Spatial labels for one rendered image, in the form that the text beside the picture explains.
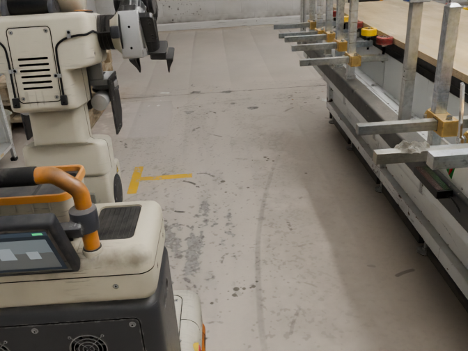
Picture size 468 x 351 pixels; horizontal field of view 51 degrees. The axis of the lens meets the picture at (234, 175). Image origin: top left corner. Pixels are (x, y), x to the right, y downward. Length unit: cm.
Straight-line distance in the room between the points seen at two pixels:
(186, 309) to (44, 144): 71
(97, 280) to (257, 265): 134
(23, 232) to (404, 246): 192
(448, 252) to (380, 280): 30
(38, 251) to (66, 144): 44
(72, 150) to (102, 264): 43
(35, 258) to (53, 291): 11
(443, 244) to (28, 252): 171
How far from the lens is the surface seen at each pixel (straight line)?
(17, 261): 103
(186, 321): 163
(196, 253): 242
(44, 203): 106
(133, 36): 126
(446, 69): 160
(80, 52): 122
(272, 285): 219
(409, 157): 132
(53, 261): 101
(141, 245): 103
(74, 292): 109
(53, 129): 134
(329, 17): 301
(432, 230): 234
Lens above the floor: 137
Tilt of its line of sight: 26 degrees down
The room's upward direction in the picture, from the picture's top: 3 degrees counter-clockwise
